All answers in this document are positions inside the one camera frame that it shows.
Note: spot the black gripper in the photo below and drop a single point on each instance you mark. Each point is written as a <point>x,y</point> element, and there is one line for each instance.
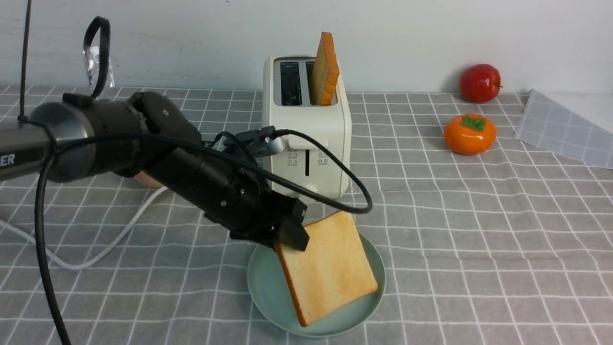
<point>266,217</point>

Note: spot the toast slice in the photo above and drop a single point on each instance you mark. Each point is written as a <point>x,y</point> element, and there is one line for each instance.
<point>332,271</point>
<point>325,72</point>

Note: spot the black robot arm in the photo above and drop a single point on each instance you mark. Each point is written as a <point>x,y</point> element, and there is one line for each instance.
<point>149,134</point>

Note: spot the light green round plate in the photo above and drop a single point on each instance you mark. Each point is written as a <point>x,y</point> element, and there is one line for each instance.
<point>270,293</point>

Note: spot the white two-slot toaster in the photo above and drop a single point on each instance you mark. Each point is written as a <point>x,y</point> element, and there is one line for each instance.
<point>286,105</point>

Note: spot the pink peach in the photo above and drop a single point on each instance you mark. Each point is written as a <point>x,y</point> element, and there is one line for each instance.
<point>148,181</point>

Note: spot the grey checked tablecloth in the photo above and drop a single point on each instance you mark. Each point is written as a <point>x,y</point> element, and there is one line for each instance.
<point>511,246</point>

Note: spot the orange persimmon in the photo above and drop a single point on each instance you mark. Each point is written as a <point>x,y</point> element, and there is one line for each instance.
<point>470,134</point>

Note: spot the red apple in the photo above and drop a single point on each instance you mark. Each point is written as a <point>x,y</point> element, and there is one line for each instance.
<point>480,83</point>

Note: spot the wrist camera with silver connector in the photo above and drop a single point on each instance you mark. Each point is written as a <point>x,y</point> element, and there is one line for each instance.
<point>262,142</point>

